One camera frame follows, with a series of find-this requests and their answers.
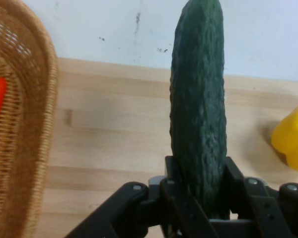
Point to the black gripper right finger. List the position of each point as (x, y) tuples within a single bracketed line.
[(265, 205)]

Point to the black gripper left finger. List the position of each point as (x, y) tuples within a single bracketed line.
[(129, 208)]

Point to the dark green cucumber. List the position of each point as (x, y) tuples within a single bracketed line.
[(198, 99)]

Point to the yellow bell pepper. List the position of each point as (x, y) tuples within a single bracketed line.
[(294, 141)]

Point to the bamboo cutting board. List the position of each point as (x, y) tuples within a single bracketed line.
[(114, 129)]

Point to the woven wicker basket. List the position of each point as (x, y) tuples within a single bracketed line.
[(22, 136)]

